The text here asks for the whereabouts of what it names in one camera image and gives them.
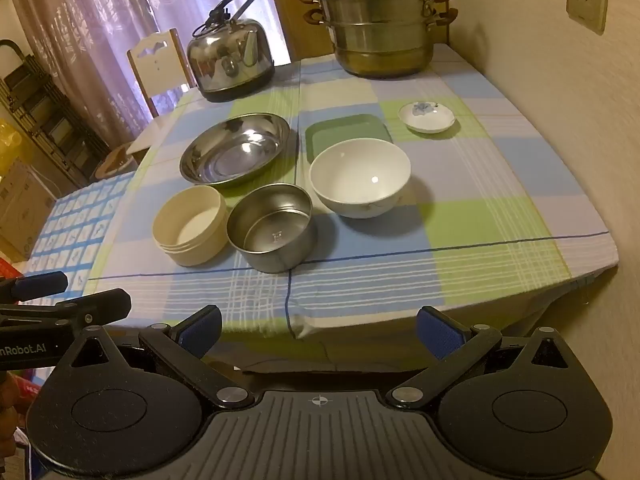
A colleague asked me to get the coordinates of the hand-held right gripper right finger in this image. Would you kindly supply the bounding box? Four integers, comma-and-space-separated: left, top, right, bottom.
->
384, 305, 583, 408

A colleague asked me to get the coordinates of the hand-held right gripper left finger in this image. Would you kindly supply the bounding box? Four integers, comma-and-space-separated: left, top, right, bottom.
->
55, 305, 256, 408

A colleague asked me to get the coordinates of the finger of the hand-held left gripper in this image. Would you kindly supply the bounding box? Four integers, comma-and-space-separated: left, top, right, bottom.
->
0, 271, 68, 304
0, 288, 132, 328

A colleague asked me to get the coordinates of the cream plastic bowl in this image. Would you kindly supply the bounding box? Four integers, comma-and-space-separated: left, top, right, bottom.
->
152, 185, 230, 267

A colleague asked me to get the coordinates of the stainless steel bowl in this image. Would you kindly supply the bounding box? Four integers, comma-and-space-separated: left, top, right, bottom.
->
226, 183, 318, 274

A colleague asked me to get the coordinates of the white ceramic bowl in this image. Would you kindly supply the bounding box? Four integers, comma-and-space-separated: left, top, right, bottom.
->
309, 139, 412, 219

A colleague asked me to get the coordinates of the large stainless steel basin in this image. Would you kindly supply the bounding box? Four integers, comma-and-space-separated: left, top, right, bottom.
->
179, 112, 292, 188

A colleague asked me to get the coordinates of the small floral white dish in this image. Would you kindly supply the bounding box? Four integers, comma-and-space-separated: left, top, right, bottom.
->
398, 101, 456, 135

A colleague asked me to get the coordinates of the green square plate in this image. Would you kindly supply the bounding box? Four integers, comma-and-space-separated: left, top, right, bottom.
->
305, 114, 393, 163

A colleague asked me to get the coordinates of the red box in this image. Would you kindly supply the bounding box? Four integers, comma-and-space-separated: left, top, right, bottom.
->
0, 370, 43, 398

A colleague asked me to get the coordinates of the blue patterned cloth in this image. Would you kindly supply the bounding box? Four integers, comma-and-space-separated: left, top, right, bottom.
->
22, 170, 138, 286

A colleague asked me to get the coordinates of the cardboard box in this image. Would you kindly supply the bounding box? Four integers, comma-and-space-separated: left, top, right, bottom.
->
0, 160, 57, 262

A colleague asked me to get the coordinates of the yellow plastic bag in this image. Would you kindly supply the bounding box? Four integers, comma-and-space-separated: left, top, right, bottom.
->
0, 117, 32, 181

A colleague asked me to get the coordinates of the woven basket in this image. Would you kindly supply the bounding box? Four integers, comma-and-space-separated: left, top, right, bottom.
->
95, 142, 139, 181

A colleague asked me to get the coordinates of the checked pastel tablecloth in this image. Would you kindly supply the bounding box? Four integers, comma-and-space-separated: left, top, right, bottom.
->
85, 42, 621, 361

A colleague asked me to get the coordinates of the black metal rack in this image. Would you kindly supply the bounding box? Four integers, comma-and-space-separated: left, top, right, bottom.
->
0, 40, 111, 196

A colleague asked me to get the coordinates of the white wooden chair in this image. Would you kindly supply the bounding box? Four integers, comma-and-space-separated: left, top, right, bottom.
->
126, 28, 198, 156

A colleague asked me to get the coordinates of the purple lace curtain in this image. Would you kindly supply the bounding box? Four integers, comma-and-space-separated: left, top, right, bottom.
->
7, 0, 291, 146

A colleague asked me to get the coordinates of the stainless steel kettle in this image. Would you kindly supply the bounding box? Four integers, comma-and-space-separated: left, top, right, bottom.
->
186, 0, 275, 103

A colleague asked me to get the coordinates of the stainless steel steamer pot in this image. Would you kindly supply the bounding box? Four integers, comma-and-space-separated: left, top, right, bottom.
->
299, 0, 460, 80

